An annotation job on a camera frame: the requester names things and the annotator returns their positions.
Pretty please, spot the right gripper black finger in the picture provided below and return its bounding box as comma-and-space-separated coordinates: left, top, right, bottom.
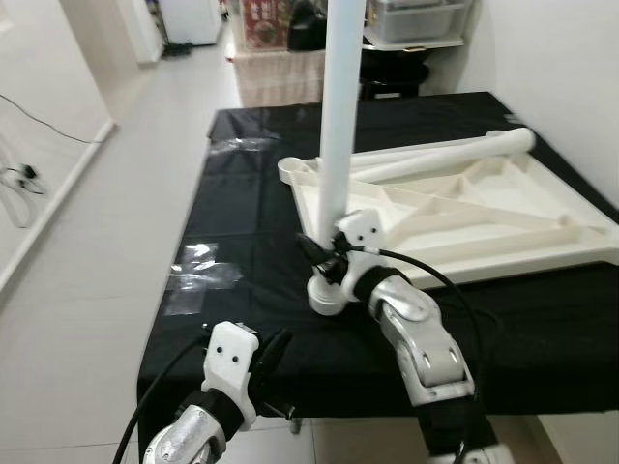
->
295, 232, 335, 272

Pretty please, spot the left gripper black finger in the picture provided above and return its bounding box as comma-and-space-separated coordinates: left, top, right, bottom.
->
256, 327, 294, 378

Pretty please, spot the white plastic table leg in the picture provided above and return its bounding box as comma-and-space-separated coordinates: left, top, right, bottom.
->
350, 138, 494, 165
314, 0, 368, 281
350, 128, 538, 185

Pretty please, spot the black tablecloth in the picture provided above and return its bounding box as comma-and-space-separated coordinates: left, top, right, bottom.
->
135, 92, 619, 421

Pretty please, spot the white plastic table top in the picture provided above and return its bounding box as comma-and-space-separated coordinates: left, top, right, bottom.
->
278, 145, 619, 315

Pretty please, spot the beige cloth covered table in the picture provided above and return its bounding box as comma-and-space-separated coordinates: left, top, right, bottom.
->
232, 43, 330, 107

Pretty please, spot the black round stool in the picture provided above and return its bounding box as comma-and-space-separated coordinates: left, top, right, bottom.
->
360, 53, 431, 98

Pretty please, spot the black bag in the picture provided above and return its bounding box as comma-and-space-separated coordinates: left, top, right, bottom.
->
285, 0, 330, 51

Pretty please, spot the storage box with orange lid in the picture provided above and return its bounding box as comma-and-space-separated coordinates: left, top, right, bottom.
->
242, 0, 291, 49

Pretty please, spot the clear box with green lid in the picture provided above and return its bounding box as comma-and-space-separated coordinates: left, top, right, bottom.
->
372, 0, 475, 44

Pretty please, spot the white appliance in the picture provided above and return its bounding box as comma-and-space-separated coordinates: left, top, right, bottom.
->
160, 0, 225, 44

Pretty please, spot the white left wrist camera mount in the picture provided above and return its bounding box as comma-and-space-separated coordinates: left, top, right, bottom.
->
203, 322, 262, 431

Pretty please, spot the black hanging wall cable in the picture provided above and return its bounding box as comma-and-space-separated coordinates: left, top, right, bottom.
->
0, 95, 109, 146
0, 135, 44, 228

